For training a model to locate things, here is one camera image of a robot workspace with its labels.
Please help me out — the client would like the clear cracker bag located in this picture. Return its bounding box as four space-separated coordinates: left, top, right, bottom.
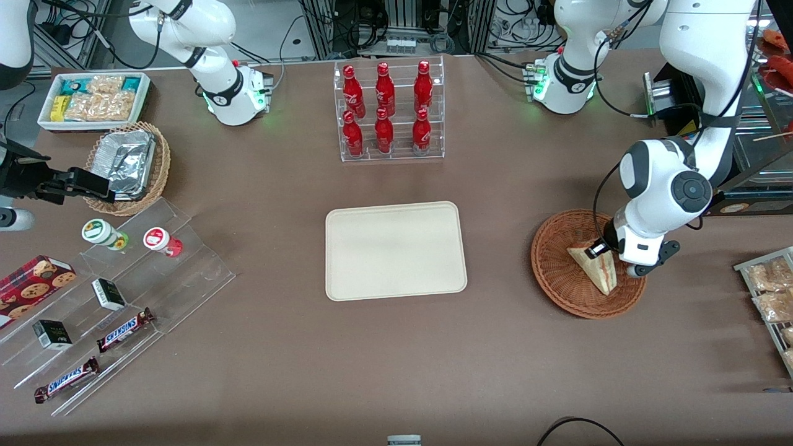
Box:
99 90 138 122
87 74 125 95
64 93 103 122

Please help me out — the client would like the round brown wicker basket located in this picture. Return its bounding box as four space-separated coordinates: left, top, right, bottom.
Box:
531 209 648 320

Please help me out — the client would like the grey wire rack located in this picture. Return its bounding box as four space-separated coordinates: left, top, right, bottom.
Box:
734 247 793 378

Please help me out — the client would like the black food warmer cabinet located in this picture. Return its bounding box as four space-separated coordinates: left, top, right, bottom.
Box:
651 0 793 217

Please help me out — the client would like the clear acrylic stepped shelf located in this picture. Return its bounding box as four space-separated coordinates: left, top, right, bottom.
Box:
0 197 236 417

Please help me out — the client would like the black looped cable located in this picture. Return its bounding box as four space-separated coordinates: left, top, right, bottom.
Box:
536 417 626 446

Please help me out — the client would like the green lid cup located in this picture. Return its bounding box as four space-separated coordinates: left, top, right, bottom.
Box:
81 219 129 251

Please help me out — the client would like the white plastic snack bin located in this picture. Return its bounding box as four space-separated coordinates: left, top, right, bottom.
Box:
37 71 151 133

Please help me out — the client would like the oval light wicker basket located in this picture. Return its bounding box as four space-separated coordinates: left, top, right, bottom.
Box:
84 121 171 217

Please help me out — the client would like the triangular sandwich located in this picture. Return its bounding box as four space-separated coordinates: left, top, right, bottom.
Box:
567 243 618 295

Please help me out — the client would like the aluminium frame rack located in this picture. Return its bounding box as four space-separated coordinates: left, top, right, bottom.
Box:
34 0 115 72
299 0 496 61

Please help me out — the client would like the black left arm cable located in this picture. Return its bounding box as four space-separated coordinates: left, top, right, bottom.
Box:
592 25 657 248

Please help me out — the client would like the red cookie box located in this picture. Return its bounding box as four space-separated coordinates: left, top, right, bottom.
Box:
0 255 77 329

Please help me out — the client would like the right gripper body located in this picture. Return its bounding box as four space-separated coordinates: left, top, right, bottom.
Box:
0 140 53 200

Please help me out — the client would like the Snickers bar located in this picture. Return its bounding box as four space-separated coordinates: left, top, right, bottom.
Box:
34 357 100 404
96 308 156 354

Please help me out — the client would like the clear acrylic bottle rack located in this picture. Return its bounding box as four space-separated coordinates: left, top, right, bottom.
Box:
333 55 445 163

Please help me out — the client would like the beige plastic tray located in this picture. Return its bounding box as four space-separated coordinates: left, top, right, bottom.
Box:
325 201 468 302

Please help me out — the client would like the silver foil tray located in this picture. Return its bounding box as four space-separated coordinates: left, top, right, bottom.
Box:
93 129 156 200

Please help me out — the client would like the red lid cup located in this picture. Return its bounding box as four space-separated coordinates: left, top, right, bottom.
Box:
143 227 183 258

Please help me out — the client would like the small black box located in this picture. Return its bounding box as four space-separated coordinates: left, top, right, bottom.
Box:
32 320 73 351
92 278 127 312

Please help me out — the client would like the red cola bottle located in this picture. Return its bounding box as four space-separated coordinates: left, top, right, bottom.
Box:
374 108 395 154
412 108 432 155
414 60 434 114
375 62 396 117
343 110 364 157
343 64 366 118

